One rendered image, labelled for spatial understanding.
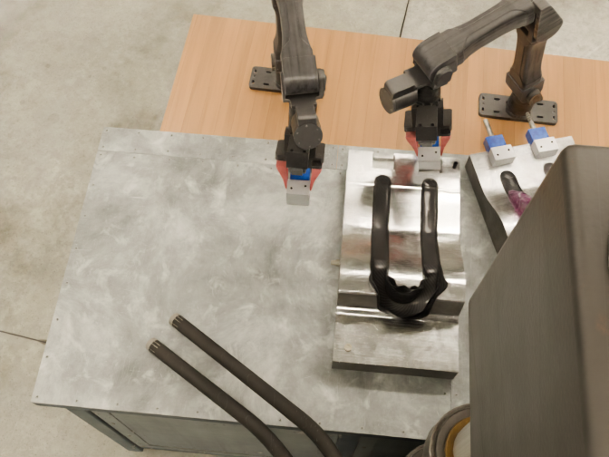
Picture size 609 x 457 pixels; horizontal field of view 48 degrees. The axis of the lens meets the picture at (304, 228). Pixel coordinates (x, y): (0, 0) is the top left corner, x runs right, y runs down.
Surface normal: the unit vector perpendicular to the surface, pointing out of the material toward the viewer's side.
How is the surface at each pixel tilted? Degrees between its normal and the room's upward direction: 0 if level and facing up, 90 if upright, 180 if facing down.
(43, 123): 0
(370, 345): 0
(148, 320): 0
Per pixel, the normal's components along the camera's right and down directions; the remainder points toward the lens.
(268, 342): 0.00, -0.44
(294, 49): 0.04, -0.18
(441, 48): -0.21, -0.33
